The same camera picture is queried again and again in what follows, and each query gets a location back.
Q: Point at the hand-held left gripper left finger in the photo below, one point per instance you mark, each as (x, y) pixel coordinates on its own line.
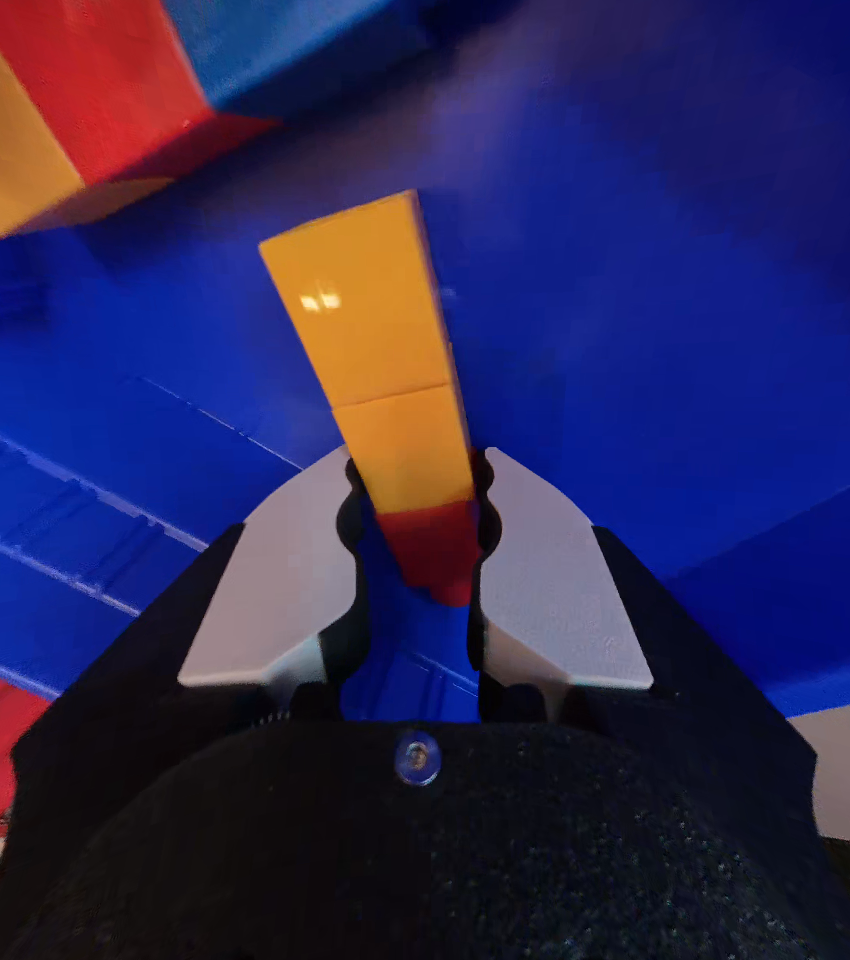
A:
(267, 592)

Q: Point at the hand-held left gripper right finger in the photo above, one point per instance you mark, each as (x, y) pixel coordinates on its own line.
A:
(563, 592)

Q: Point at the red mega block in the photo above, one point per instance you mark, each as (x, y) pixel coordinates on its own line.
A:
(109, 75)
(432, 540)

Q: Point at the orange mega block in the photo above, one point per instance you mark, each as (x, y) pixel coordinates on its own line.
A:
(4, 112)
(357, 315)
(402, 450)

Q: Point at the blue plastic bin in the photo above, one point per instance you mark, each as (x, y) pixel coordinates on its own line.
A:
(695, 300)

